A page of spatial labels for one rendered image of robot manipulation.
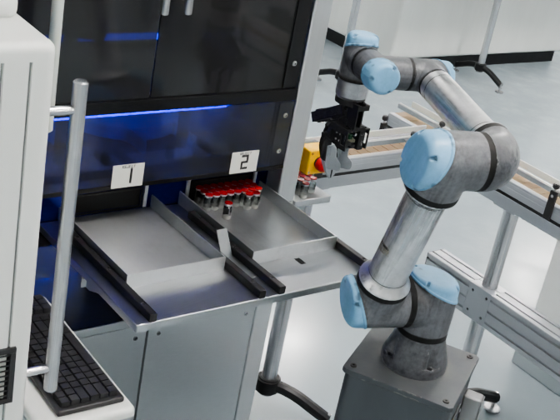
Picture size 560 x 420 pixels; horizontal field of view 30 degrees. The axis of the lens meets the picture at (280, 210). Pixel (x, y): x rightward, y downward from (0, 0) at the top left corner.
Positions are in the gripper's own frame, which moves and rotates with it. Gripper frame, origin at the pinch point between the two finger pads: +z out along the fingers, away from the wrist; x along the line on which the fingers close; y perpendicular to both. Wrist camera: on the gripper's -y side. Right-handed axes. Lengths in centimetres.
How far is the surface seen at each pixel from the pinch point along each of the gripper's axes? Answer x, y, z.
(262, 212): 0.1, -21.2, 21.1
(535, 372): 142, -14, 107
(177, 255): -35.0, -8.5, 21.2
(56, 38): -66, -18, -30
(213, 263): -31.2, 0.9, 19.2
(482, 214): 238, -127, 109
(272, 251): -14.1, 1.3, 18.8
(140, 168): -37.2, -25.1, 5.8
